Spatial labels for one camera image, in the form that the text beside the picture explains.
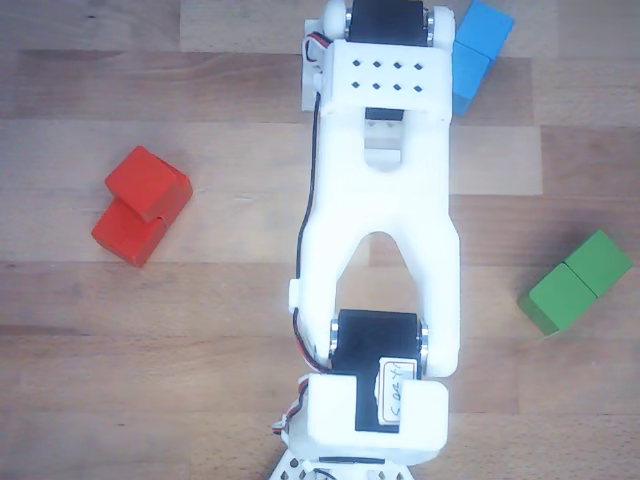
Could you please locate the long red block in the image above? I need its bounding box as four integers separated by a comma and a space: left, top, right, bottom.
90, 158, 195, 269

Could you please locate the long green block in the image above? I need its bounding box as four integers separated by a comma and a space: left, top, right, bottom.
517, 228, 634, 337

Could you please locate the small red cube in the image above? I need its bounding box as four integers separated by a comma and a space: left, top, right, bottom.
103, 145, 181, 225

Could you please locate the long blue block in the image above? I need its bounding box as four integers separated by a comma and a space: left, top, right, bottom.
449, 0, 516, 116

